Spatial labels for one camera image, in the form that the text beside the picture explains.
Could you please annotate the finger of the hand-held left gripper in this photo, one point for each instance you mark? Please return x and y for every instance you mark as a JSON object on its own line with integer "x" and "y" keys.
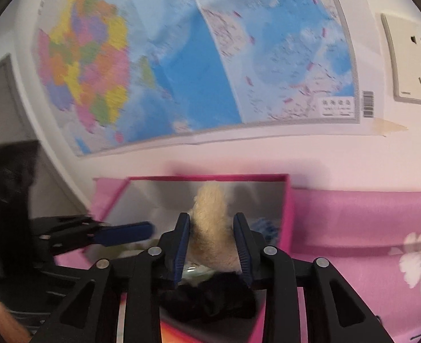
{"x": 124, "y": 234}

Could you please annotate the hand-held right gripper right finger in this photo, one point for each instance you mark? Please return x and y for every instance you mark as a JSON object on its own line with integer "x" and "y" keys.
{"x": 242, "y": 253}

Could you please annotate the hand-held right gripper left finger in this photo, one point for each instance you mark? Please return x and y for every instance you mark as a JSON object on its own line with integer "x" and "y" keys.
{"x": 181, "y": 253}

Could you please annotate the beige plush toy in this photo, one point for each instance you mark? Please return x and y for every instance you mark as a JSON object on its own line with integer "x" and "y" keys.
{"x": 210, "y": 221}

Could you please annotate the pink cardboard box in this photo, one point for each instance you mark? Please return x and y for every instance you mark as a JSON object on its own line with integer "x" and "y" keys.
{"x": 287, "y": 218}

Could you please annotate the person's left hand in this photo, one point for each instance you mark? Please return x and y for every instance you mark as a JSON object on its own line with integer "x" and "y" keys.
{"x": 7, "y": 325}

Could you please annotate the blue printed packet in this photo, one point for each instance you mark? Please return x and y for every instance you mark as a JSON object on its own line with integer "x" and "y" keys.
{"x": 267, "y": 227}

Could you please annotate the black cloth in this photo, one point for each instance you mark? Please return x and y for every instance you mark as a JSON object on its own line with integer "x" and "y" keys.
{"x": 214, "y": 296}

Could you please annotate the grey wooden door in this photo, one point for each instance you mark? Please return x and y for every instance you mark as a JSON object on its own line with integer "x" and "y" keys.
{"x": 3, "y": 107}

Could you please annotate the pink printed bedsheet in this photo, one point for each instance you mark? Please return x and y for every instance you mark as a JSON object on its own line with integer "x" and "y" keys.
{"x": 357, "y": 221}

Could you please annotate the beige tape strip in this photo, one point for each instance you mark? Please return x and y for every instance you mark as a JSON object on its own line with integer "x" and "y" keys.
{"x": 389, "y": 127}

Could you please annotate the colourful wall map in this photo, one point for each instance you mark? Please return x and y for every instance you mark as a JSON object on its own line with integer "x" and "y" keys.
{"x": 196, "y": 60}

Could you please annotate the white wall socket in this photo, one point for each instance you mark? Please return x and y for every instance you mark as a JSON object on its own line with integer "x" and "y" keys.
{"x": 414, "y": 60}

